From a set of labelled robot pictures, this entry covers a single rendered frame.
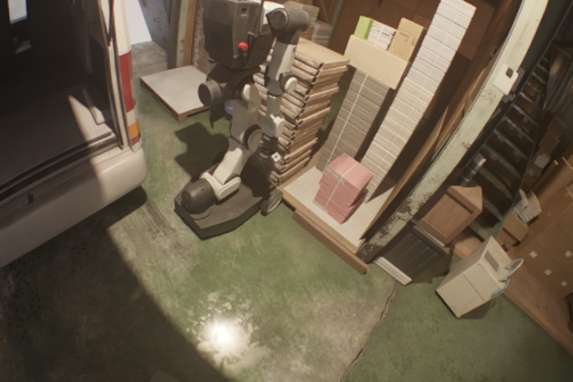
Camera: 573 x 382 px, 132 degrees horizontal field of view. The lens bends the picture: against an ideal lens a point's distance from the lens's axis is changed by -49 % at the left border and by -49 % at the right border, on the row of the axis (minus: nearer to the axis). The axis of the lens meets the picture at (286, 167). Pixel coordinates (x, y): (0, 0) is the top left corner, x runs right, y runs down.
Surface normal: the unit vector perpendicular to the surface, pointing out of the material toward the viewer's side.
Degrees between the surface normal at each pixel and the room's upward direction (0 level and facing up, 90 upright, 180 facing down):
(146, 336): 0
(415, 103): 90
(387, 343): 0
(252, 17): 90
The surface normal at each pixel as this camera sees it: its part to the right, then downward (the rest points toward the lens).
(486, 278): -0.81, 0.22
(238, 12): 0.77, 0.55
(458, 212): -0.61, 0.41
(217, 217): 0.24, -0.72
